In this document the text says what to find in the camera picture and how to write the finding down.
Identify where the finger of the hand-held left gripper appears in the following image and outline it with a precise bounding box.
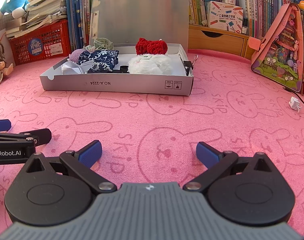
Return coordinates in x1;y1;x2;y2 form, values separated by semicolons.
0;119;12;132
0;128;52;147

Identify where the purple plush toy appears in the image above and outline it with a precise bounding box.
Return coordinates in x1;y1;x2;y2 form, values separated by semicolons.
69;49;86;63

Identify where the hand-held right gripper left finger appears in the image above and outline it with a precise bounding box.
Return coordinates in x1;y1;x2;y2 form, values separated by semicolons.
22;140;117;193

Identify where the large white paper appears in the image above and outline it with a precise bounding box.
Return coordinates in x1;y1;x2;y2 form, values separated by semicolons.
61;61;91;75

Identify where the blue floral fabric pouch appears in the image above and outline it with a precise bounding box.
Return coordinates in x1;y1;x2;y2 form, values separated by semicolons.
78;49;119;73

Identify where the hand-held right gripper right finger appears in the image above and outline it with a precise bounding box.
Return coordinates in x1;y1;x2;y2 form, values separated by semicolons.
182;142;278;192

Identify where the white label printer box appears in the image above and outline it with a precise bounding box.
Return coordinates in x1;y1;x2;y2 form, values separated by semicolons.
207;0;244;33

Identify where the small folded paper cube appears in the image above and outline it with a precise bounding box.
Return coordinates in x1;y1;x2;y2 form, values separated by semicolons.
288;96;303;111

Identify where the red knitted piece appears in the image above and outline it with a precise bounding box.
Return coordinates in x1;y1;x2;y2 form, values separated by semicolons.
136;38;167;55

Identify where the row of green spine books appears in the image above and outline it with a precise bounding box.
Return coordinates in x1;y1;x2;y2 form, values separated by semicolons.
171;0;210;27

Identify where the green checked scrunchie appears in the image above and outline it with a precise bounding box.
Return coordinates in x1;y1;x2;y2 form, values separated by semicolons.
84;37;115;51

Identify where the black binder clip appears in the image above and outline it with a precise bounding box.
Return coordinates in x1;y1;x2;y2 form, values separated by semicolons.
182;54;199;77

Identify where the black cable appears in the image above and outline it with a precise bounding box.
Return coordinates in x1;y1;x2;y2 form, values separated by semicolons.
282;86;304;113

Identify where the white plush toy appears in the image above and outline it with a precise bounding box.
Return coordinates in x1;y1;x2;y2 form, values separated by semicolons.
128;54;173;75

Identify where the stack of worn books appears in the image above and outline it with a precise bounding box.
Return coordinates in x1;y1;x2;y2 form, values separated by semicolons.
5;0;68;38

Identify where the red crate with round sticker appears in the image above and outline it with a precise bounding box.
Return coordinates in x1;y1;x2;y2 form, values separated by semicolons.
9;19;70;65

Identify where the row of grey-blue spine books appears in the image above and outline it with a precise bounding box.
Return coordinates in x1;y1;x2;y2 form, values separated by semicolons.
236;0;286;40

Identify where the pink bunny-print mat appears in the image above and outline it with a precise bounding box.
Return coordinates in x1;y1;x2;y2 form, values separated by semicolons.
0;47;304;235

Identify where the row of blue textbooks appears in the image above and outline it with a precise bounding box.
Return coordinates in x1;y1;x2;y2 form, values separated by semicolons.
66;0;110;52

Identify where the blue cat plush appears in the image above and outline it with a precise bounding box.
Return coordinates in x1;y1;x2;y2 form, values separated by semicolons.
0;0;38;19

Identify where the grey file box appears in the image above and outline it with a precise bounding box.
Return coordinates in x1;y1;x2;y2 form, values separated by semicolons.
40;0;194;97

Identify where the wooden drawer shelf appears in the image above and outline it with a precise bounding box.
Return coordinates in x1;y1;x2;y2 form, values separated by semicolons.
188;24;255;60

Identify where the pink triangular toy case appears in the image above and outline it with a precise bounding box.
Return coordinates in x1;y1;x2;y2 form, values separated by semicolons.
248;2;304;95

